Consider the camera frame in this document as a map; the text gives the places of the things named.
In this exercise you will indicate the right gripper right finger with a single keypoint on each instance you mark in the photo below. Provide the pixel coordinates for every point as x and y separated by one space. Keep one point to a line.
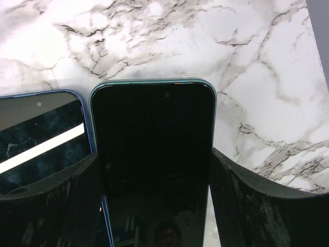
251 210

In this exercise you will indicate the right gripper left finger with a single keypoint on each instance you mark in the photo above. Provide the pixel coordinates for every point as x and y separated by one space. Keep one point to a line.
60 210

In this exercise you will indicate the blue case phone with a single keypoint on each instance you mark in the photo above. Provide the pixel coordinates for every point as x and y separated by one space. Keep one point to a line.
42 134

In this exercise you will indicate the black phone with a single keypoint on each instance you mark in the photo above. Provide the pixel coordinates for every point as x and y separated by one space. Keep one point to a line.
154 139

